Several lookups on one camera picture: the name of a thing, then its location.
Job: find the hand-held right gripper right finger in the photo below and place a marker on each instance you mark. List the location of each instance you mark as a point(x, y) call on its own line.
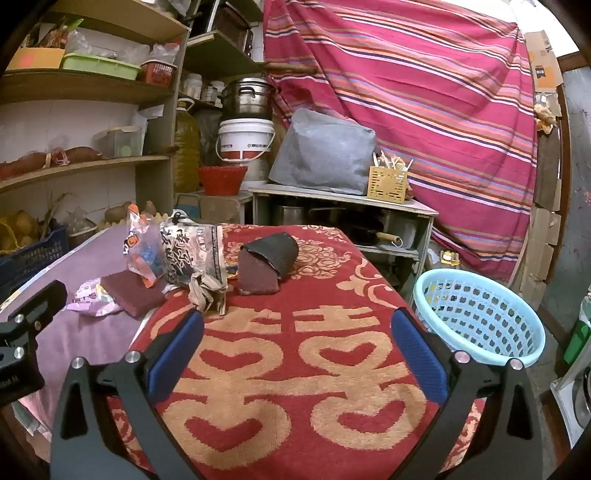
point(418, 355)

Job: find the wooden shelf unit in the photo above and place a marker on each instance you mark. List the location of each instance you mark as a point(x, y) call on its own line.
point(92, 87)

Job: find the brown paper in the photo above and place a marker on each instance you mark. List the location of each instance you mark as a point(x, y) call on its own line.
point(207, 290)

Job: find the yellow oil jug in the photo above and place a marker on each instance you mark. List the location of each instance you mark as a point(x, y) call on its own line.
point(187, 147)

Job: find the maroon scouring pad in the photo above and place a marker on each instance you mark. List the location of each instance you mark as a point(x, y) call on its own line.
point(134, 293)
point(256, 277)

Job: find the purple snack wrapper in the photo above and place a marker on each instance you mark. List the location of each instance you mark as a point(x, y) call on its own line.
point(90, 300)

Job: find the clear plastic container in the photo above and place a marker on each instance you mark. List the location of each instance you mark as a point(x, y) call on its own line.
point(117, 143)

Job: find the white plastic jar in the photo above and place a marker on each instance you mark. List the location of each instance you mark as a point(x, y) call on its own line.
point(213, 92)
point(193, 85)

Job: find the toaster oven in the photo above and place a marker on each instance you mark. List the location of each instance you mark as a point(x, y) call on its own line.
point(231, 32)

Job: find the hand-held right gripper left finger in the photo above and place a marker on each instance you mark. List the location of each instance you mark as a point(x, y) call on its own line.
point(178, 355)

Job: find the white low cabinet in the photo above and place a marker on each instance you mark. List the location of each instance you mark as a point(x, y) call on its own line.
point(341, 196)

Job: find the orange clear plastic bag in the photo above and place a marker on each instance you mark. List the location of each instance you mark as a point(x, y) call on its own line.
point(138, 244)

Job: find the blue plastic crate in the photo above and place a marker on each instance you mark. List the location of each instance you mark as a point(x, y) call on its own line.
point(32, 263)

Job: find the red net bag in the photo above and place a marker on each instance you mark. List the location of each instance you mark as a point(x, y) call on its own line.
point(27, 164)

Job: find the black maroon pouch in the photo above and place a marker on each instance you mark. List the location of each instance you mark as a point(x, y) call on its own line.
point(272, 254)

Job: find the red gold patterned towel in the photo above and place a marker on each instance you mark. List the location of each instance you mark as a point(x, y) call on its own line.
point(286, 369)

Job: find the green plastic tray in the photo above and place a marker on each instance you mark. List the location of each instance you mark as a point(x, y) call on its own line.
point(97, 67)

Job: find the black white printed snack bag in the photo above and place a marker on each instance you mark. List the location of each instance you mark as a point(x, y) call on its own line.
point(184, 254)

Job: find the dark red basket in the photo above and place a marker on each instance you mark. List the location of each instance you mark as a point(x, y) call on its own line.
point(83, 233)

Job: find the bundle of chopsticks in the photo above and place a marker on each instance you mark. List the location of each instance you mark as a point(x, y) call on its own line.
point(390, 160)

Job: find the white appliance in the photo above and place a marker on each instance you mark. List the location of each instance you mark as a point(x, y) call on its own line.
point(570, 406)

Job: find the cardboard wall panels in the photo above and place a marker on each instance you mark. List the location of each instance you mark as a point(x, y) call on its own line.
point(538, 249)

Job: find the small red basket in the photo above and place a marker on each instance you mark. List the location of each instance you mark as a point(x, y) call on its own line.
point(159, 74)

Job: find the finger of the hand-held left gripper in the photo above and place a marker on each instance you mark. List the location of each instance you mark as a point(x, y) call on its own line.
point(44, 300)

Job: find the red striped cloth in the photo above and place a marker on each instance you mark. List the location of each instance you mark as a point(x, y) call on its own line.
point(415, 92)

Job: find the brown cardboard box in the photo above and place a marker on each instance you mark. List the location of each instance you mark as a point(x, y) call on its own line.
point(226, 207)

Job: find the grey fabric cover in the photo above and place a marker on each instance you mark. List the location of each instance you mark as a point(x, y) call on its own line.
point(323, 152)

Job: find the light blue plastic basket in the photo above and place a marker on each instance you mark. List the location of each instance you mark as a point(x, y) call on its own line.
point(480, 314)

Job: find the bamboo utensil holder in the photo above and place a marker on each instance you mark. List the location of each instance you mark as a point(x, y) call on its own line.
point(388, 184)

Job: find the yellow net bag of potatoes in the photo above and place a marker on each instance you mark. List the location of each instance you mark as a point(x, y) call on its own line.
point(18, 228)

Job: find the small steel pot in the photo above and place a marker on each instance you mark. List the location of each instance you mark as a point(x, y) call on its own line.
point(288, 214)

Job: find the white plastic bucket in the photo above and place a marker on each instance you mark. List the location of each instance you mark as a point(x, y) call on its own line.
point(244, 138)

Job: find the large steel pot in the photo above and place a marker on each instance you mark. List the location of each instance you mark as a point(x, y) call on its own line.
point(247, 99)

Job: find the green container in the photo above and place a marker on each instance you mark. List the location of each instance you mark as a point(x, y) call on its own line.
point(579, 341)

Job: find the cardboard box flap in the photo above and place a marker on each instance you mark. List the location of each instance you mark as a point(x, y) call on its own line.
point(542, 60)

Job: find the egg carton tray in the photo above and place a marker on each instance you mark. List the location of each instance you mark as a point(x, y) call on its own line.
point(111, 224)

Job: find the yellow box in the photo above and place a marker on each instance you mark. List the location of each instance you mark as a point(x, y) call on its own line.
point(34, 59)

